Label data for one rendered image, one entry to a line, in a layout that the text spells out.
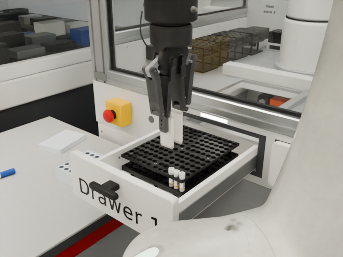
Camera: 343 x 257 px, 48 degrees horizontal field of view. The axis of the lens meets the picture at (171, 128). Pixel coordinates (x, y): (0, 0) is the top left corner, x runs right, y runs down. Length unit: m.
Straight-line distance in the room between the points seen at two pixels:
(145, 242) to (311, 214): 0.17
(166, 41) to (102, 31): 0.55
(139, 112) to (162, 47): 0.51
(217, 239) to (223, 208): 0.65
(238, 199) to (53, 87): 0.90
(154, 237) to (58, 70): 1.23
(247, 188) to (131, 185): 0.37
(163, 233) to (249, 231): 0.10
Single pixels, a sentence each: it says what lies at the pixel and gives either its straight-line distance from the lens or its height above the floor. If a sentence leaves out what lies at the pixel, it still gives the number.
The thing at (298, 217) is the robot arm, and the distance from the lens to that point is 0.43.
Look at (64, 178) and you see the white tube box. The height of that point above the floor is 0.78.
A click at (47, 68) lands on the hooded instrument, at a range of 1.57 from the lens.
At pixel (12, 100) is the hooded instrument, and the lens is 1.52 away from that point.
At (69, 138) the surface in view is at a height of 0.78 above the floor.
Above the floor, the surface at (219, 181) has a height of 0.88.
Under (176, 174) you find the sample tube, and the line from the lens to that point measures 0.78.
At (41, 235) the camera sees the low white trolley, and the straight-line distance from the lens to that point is 0.90.
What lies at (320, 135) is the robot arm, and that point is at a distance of 0.38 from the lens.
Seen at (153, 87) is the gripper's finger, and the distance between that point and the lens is 0.68.
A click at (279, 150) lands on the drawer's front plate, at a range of 0.89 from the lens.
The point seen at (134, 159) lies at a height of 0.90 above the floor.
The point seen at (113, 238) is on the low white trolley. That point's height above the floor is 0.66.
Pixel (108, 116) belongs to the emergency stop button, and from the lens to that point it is 1.14.
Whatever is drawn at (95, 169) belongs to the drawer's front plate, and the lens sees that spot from 0.79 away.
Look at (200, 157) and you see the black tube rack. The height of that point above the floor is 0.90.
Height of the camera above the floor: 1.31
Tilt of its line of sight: 24 degrees down
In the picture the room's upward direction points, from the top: straight up
